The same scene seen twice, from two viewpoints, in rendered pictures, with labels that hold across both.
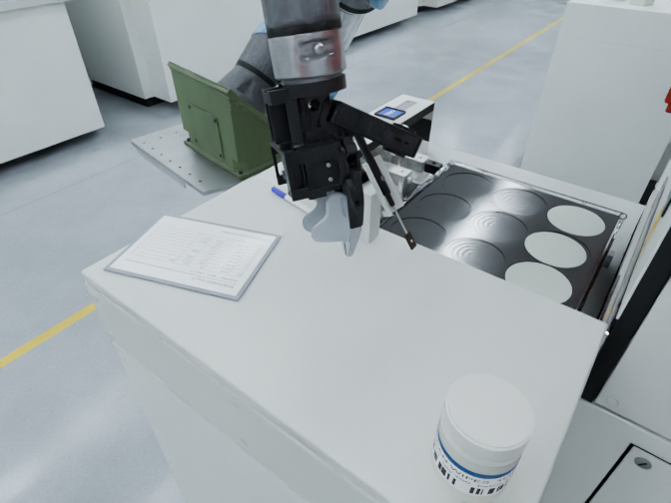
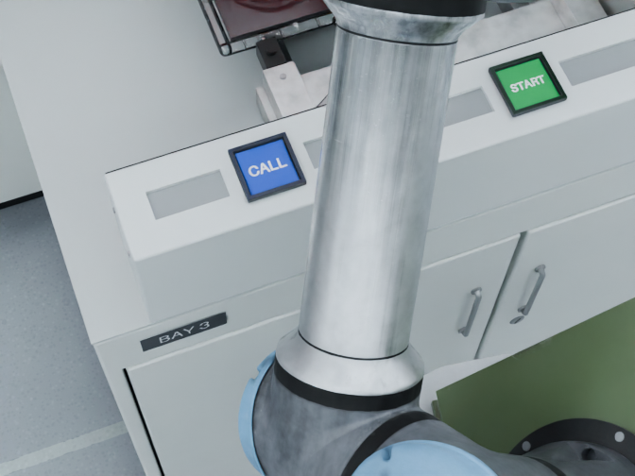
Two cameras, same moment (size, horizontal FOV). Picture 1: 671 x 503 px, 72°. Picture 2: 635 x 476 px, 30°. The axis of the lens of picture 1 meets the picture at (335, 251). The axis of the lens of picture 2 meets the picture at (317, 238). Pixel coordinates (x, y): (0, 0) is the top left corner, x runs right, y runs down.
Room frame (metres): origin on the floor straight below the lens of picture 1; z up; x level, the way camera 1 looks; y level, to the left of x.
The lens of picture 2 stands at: (1.51, 0.18, 1.89)
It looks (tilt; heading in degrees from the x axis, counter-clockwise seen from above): 63 degrees down; 210
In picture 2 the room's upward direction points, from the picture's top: 2 degrees clockwise
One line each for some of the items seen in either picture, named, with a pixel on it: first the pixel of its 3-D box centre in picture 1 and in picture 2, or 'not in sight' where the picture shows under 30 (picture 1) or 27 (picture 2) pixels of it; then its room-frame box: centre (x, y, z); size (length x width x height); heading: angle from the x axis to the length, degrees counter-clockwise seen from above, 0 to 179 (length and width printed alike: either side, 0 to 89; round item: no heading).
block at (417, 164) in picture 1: (409, 160); (291, 104); (0.96, -0.17, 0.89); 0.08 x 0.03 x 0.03; 53
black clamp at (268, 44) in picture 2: (433, 167); (271, 57); (0.92, -0.22, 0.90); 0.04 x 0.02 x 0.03; 53
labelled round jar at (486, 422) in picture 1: (478, 438); not in sight; (0.21, -0.12, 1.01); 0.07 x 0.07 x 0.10
